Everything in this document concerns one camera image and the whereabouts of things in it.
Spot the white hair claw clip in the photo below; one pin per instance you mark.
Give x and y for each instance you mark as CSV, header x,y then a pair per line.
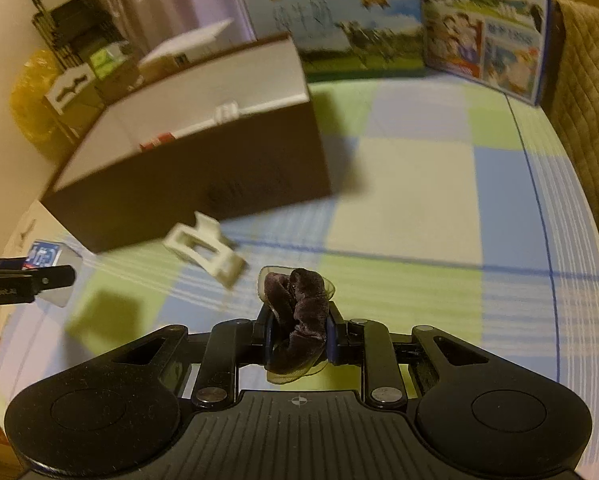
x,y
204,255

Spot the red snack packet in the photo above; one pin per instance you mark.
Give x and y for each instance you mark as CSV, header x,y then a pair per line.
x,y
157,142

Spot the chair with quilted cover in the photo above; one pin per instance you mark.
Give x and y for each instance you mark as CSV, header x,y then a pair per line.
x,y
589,85

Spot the light blue milk carton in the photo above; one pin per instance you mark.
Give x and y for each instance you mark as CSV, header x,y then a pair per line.
x,y
329,10

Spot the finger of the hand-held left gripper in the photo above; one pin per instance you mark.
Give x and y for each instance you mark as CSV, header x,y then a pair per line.
x,y
4,263
54,277

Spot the yellow plastic bag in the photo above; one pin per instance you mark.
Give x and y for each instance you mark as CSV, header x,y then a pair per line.
x,y
29,105

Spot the clear plastic box blue label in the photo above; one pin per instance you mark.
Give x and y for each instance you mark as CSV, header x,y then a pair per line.
x,y
47,255

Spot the brown cardboard box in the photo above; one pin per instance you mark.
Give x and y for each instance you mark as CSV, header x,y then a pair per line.
x,y
204,180

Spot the stack of green tissue packs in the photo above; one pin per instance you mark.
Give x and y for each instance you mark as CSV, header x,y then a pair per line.
x,y
107,62

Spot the dark blue milk carton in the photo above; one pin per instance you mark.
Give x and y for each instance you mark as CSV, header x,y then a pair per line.
x,y
479,35

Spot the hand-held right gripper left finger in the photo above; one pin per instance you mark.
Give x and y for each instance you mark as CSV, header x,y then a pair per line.
x,y
269,345

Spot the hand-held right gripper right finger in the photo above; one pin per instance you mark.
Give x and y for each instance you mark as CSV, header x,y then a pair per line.
x,y
333,342

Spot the brown velvet scrunchie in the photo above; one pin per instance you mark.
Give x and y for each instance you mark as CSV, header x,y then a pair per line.
x,y
299,305

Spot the white and tan box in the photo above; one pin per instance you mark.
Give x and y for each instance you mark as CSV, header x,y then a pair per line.
x,y
194,40

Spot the checked tablecloth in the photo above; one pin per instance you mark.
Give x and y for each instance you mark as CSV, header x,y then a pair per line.
x,y
429,185

